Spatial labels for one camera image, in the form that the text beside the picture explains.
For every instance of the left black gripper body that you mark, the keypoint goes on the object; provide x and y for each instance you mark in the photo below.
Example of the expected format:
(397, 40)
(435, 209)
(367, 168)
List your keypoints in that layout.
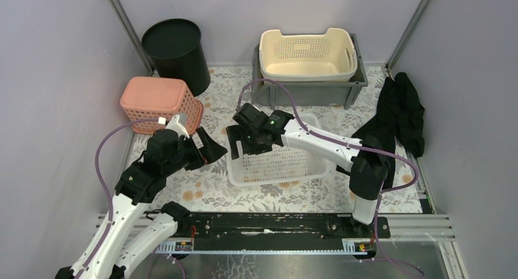
(197, 153)

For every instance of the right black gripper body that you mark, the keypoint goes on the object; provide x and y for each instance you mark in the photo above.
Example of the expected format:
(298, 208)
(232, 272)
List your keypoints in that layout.
(253, 145)

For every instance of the white perforated plastic basket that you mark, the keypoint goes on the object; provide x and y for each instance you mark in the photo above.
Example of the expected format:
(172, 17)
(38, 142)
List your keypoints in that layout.
(281, 165)

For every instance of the pink perforated plastic basket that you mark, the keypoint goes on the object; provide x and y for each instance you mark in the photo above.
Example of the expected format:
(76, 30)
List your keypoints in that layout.
(152, 97)

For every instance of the large black cylindrical container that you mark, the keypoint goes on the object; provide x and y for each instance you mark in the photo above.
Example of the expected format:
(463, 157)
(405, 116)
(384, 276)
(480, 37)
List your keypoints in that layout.
(175, 49)

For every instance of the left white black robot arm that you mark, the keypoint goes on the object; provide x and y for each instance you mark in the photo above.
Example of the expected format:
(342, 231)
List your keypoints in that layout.
(110, 254)

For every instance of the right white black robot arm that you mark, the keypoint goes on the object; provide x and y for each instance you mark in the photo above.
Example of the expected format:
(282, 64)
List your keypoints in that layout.
(337, 149)

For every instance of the grey plastic storage bin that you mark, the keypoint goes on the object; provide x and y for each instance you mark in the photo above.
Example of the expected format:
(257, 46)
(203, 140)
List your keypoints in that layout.
(273, 93)

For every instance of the cream perforated plastic basket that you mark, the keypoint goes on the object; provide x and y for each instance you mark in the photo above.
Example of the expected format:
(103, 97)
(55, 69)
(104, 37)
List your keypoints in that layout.
(330, 56)

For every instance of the black crumpled cloth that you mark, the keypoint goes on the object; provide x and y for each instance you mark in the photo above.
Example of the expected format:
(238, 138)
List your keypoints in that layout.
(399, 118)

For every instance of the aluminium frame rail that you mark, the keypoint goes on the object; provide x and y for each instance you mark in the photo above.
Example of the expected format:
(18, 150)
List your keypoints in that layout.
(403, 228)

